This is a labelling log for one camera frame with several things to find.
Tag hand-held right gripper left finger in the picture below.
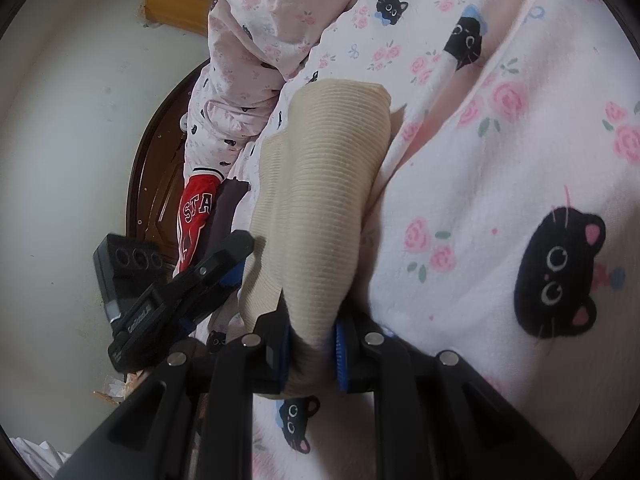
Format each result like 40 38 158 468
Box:
52 305 291 480

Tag pink cat print quilt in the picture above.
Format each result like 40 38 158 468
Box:
180 0 381 171

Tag dark brown cloth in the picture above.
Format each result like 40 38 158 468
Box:
200 177 249 261

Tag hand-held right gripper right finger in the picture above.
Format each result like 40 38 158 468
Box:
334 312 576 480

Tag pink cat print bed sheet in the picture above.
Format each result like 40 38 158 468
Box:
195 0 640 480

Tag beige ribbed knit garment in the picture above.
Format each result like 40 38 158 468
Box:
237 79 392 401

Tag red lettered jacket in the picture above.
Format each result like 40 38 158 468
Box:
172 167 223 276

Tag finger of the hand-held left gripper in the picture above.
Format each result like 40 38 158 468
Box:
177 272 243 333
160 231 255 311

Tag dark wooden headboard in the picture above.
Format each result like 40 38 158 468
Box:
124 57 213 271

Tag white paper scraps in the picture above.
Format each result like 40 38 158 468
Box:
92 375 151 403

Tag white cloth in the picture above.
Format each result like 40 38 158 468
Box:
10 435 71 468

